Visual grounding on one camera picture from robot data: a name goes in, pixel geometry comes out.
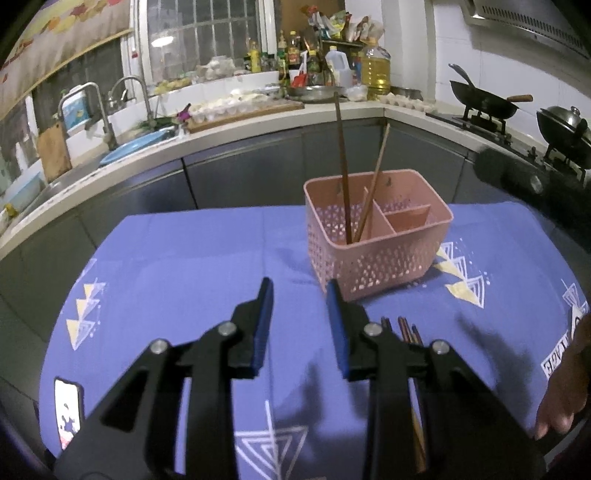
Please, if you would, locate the smartphone with cartoon case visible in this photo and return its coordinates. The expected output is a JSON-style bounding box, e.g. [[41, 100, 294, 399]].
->
[[54, 377, 85, 451]]

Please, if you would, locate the grey kitchen counter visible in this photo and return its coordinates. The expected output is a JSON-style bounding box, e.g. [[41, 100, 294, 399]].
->
[[0, 99, 591, 261]]

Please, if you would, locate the steel range hood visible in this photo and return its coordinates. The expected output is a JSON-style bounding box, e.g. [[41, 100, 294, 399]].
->
[[462, 0, 591, 62]]

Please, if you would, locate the black wok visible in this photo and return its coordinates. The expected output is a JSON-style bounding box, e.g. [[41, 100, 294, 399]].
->
[[449, 64, 534, 121]]

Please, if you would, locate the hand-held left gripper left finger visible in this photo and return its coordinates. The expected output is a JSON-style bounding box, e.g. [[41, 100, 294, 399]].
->
[[55, 277, 274, 480]]

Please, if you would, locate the gas stove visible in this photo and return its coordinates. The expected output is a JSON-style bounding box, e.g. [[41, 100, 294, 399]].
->
[[427, 110, 591, 185]]

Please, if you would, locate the blue plastic basin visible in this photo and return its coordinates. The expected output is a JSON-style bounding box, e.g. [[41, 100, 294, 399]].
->
[[99, 128, 177, 167]]

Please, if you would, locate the pink perforated utensil basket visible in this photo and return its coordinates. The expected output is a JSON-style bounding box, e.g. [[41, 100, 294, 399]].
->
[[303, 169, 454, 303]]

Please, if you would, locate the chrome gooseneck faucet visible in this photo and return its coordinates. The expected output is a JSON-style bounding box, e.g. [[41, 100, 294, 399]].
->
[[110, 76, 154, 121]]

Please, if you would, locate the colourful wall cloth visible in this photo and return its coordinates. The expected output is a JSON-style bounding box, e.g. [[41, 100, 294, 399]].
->
[[0, 0, 136, 121]]

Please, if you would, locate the wooden board with dumplings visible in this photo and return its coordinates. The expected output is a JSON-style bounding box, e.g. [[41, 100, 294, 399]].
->
[[186, 91, 306, 134]]

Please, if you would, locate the chrome angular faucet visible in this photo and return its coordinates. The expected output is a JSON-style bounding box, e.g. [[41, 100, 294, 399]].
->
[[57, 82, 118, 151]]

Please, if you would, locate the metal bowl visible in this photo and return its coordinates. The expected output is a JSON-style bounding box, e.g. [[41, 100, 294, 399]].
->
[[286, 84, 345, 103]]

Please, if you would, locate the reddish brown chopstick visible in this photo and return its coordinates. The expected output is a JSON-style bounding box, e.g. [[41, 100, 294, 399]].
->
[[397, 316, 428, 474]]

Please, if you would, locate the person's right hand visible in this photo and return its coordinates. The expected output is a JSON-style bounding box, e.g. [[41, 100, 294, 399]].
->
[[534, 318, 591, 440]]

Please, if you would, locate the cooking oil bottle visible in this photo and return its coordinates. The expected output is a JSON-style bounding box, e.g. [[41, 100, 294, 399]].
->
[[359, 39, 393, 96]]

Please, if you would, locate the dark pot with lid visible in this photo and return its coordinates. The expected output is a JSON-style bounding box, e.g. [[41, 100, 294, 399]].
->
[[536, 106, 591, 168]]

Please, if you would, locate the white plastic jug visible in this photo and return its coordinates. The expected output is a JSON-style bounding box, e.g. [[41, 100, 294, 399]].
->
[[325, 46, 355, 86]]

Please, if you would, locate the wooden cutting board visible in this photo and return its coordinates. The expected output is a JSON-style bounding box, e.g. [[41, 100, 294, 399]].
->
[[36, 122, 73, 184]]

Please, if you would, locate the light brown chopstick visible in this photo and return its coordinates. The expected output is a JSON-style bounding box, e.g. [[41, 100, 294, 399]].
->
[[358, 124, 391, 243]]

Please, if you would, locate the barred window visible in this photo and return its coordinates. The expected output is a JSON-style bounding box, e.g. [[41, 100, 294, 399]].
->
[[147, 0, 265, 77]]

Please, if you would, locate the blue printed tablecloth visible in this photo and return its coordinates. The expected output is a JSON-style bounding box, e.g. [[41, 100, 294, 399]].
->
[[39, 200, 590, 480]]

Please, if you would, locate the egg tray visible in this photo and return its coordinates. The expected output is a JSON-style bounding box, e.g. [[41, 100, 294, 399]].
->
[[376, 91, 435, 112]]

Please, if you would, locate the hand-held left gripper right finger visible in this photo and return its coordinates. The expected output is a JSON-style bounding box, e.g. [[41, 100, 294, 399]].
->
[[325, 278, 546, 480]]

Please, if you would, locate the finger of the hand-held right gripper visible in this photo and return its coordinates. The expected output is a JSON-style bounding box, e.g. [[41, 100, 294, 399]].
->
[[473, 148, 578, 208]]

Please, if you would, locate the dark sauce bottle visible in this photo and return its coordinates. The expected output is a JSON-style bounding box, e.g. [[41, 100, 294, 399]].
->
[[288, 32, 304, 71]]

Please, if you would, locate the dark brown chopstick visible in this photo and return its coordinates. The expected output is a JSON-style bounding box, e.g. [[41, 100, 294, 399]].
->
[[333, 91, 354, 244]]

